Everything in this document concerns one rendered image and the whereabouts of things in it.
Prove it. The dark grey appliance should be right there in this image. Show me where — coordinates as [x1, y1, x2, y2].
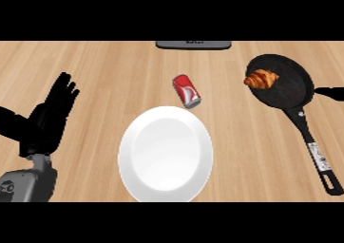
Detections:
[155, 41, 233, 51]

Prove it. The white oval plate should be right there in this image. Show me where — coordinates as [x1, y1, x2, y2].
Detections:
[117, 105, 216, 203]

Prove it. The golden brown croissant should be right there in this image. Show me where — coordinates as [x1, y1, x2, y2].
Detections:
[244, 68, 280, 89]

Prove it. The black frying pan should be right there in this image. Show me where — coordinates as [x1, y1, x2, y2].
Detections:
[245, 53, 344, 196]

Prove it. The red soda can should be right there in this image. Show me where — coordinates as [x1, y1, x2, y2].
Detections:
[171, 74, 204, 110]

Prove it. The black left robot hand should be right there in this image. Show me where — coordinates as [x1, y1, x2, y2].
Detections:
[0, 71, 81, 159]

